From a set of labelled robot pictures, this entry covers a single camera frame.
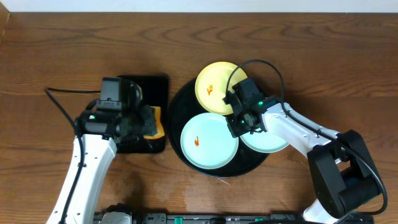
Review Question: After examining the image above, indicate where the yellow green sponge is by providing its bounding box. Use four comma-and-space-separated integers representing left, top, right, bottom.
144, 106, 165, 140

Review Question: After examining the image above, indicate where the black rectangular tray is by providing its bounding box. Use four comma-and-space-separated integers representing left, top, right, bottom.
118, 74, 169, 154

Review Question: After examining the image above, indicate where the mint plate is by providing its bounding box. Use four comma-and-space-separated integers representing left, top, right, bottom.
239, 129, 289, 154
180, 113, 239, 170

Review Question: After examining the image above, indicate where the yellow plate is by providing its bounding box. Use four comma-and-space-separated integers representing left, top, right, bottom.
195, 62, 237, 115

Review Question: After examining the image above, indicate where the black round tray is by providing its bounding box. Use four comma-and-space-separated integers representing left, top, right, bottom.
167, 80, 269, 178

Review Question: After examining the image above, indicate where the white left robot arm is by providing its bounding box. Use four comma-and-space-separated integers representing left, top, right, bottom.
47, 105, 165, 223

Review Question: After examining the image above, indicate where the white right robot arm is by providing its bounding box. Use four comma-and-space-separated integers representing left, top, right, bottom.
224, 92, 388, 223

